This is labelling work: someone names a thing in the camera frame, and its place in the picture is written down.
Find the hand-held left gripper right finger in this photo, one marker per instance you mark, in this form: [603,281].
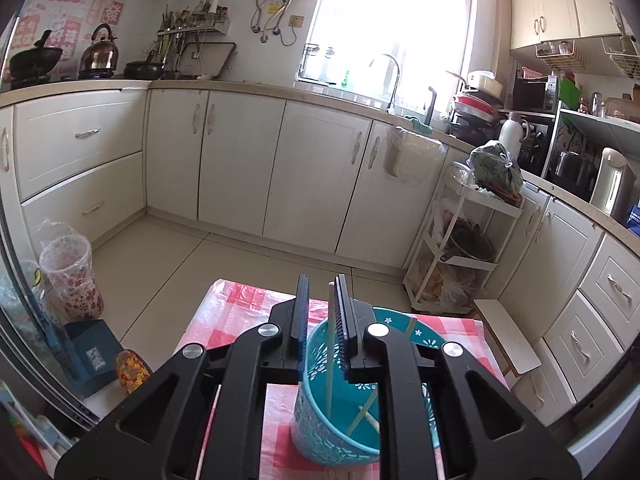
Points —
[342,330]

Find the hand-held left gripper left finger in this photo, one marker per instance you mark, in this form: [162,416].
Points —
[301,320]

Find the wooden chopstick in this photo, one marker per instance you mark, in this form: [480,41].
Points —
[361,417]
[372,422]
[329,360]
[412,329]

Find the blue perforated plastic basket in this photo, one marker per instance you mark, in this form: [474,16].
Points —
[310,425]

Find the red checkered plastic tablecloth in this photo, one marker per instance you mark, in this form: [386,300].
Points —
[240,310]

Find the crumpled plastic bags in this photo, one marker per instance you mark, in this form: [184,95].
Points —
[445,282]

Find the dark pan with lid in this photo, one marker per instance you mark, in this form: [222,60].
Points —
[472,242]

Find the white wooden stool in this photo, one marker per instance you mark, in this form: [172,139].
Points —
[505,332]

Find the cream kitchen base cabinets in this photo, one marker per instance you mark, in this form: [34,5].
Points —
[240,160]

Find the colourful floral pouch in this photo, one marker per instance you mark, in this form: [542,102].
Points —
[132,372]

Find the white hanging bin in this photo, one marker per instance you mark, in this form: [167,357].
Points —
[415,160]

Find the white rolling shelf rack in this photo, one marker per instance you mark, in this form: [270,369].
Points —
[487,202]

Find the blue box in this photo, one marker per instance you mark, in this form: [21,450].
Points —
[95,355]

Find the green bag of vegetables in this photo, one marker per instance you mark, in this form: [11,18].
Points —
[500,170]

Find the floral trash bin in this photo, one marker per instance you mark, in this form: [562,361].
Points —
[75,285]

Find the black tap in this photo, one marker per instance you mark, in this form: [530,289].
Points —
[431,105]

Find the chrome sink faucet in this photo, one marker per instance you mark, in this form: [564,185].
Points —
[396,85]

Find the white thermos jug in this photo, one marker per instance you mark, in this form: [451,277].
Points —
[510,140]

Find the stack of pots and dishes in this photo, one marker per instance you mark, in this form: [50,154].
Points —
[475,105]

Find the steel pot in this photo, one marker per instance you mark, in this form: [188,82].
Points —
[570,165]

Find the black frying pan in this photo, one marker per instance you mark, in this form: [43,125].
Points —
[145,70]

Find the black microwave oven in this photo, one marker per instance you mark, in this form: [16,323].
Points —
[532,94]

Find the silver electric water boiler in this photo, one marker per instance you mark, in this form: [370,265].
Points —
[612,180]

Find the kitchen window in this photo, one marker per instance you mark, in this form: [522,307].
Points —
[390,20]

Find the green cutting board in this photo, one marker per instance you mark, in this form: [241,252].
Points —
[570,92]

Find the steel kettle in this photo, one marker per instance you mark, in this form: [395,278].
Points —
[100,52]

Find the gas stove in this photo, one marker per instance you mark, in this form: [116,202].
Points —
[65,79]

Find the black wok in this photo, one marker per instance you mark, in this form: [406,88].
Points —
[35,60]

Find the cream upper cabinets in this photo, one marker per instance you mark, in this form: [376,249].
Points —
[555,5]

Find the wall utensil rack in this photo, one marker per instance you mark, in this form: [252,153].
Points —
[192,30]

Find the red wall stickers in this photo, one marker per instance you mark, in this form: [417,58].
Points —
[65,25]

